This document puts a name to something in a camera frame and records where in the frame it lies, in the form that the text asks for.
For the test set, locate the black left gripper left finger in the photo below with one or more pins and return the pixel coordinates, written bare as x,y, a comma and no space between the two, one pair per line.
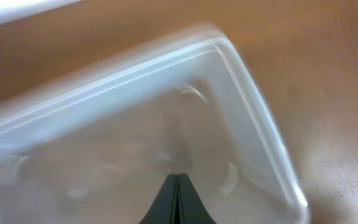
164,207

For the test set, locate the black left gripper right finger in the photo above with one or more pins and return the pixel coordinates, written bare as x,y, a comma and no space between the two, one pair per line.
190,209

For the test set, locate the clear plastic container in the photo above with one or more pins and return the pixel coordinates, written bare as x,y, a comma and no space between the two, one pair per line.
97,146

